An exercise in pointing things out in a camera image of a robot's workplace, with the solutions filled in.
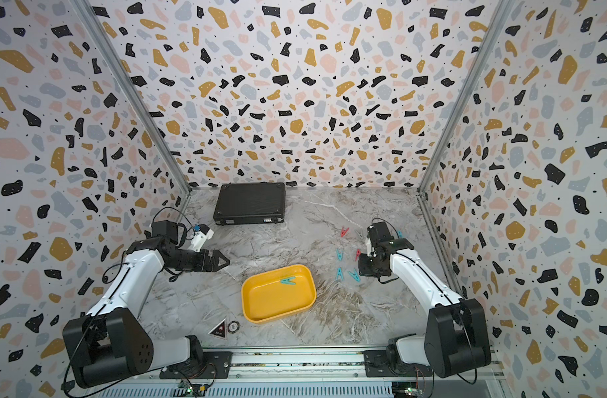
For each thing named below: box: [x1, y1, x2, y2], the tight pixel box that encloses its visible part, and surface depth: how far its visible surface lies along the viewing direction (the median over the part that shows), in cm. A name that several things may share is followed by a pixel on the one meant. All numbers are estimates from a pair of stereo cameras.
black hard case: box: [213, 181, 286, 226], surface depth 109 cm
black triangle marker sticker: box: [207, 318, 228, 340], surface depth 82 cm
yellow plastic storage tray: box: [241, 264, 317, 325], surface depth 89 cm
